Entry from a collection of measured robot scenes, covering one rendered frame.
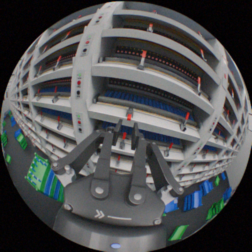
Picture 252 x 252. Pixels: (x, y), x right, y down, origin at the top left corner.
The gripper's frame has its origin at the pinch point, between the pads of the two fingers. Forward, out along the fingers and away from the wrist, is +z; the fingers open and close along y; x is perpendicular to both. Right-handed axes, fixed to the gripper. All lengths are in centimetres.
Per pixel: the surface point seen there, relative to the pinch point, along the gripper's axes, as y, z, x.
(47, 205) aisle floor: -72, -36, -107
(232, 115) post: 113, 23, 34
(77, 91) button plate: -22.8, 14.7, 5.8
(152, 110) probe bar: 10.0, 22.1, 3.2
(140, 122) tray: 5.0, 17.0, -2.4
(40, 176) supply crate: -56, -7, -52
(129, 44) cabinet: -8.4, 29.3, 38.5
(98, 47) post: -17.8, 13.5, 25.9
